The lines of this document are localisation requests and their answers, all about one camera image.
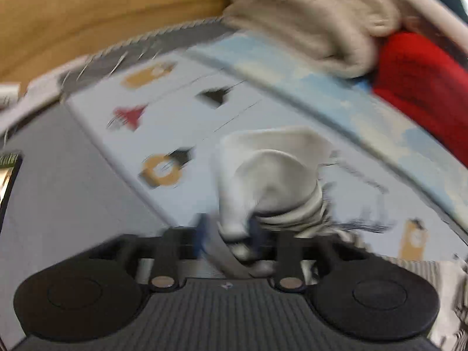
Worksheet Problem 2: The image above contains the beige knitted garment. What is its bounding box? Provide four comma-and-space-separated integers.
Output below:
223, 0, 401, 78

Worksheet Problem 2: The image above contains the black white striped sweater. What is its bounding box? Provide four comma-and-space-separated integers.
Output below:
205, 126, 395, 278

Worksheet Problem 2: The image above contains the light blue patterned quilt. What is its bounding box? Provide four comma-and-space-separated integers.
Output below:
187, 32, 467, 227

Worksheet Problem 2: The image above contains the red knitted garment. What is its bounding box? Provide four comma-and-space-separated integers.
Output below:
372, 32, 467, 165

